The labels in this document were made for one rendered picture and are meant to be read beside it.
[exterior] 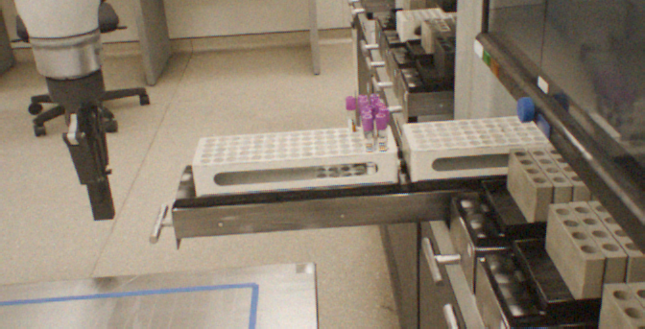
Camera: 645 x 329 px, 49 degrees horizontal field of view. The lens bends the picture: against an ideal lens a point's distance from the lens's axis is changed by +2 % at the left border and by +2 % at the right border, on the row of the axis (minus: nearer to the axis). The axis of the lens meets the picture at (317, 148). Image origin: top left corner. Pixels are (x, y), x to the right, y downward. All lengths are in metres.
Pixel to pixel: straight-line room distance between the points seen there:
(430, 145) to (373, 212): 0.13
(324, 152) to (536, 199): 0.31
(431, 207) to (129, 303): 0.45
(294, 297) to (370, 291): 1.39
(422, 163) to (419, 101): 0.39
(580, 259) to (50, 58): 0.69
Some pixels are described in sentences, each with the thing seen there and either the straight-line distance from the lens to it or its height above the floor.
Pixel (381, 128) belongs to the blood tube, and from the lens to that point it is 0.98.
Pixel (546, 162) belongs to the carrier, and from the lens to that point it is 0.96.
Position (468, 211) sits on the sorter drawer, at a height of 0.82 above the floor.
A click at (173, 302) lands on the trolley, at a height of 0.82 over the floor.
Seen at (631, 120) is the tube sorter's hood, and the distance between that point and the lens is 0.64.
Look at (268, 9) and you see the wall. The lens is 4.57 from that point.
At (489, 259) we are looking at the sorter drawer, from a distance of 0.85.
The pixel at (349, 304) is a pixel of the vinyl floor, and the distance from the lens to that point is 2.12.
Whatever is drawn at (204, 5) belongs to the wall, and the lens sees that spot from 4.60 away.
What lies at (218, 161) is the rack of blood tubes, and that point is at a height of 0.86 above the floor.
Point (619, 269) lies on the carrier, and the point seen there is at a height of 0.87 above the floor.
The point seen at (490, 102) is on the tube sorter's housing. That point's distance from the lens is 1.14.
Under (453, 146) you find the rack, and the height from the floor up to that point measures 0.86.
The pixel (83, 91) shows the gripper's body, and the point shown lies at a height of 0.98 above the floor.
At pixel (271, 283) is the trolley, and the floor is 0.82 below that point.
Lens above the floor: 1.29
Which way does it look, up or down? 25 degrees down
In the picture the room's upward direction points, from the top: 4 degrees counter-clockwise
